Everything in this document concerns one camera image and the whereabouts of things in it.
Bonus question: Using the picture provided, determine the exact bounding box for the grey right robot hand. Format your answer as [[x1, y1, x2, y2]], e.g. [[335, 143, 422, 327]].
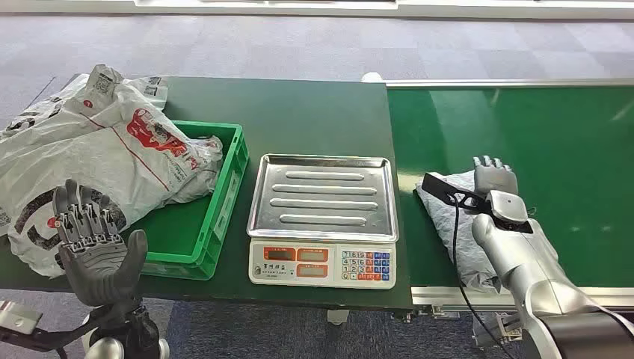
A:
[[473, 155, 520, 197]]

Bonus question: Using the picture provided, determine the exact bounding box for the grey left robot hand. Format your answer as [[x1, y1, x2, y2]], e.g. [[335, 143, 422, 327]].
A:
[[52, 179, 149, 307]]

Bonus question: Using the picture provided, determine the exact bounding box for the small grey courier package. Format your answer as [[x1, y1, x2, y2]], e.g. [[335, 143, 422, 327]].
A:
[[415, 170, 502, 294]]

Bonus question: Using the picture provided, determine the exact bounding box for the green conveyor belt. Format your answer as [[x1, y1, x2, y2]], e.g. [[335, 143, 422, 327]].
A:
[[385, 78, 634, 348]]

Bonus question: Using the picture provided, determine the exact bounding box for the large white package black logo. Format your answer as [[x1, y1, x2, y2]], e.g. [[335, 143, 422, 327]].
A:
[[0, 64, 224, 278]]

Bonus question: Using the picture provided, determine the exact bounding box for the white package with QR labels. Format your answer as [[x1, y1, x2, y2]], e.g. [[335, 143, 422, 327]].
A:
[[0, 74, 170, 144]]

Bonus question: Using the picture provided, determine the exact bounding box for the green plastic crate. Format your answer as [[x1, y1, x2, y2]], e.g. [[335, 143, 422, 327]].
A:
[[123, 120, 250, 282]]

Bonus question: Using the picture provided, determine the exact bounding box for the white electronic scale steel tray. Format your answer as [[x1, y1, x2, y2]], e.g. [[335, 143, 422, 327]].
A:
[[246, 153, 400, 291]]

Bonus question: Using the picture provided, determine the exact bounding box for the black right camera bracket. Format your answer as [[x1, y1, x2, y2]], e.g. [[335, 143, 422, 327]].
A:
[[422, 172, 489, 214]]

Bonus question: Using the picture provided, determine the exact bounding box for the black camera bracket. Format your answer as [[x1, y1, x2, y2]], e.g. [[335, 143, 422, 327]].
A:
[[0, 307, 142, 354], [422, 172, 489, 214]]

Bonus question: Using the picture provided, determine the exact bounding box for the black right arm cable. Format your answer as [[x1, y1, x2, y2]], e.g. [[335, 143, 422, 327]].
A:
[[447, 194, 519, 359]]

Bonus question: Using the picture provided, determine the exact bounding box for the black left camera bracket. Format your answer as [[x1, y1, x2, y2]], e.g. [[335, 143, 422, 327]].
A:
[[0, 307, 142, 354]]

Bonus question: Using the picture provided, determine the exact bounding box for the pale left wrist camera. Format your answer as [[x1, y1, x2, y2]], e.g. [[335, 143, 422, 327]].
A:
[[0, 301, 43, 337]]

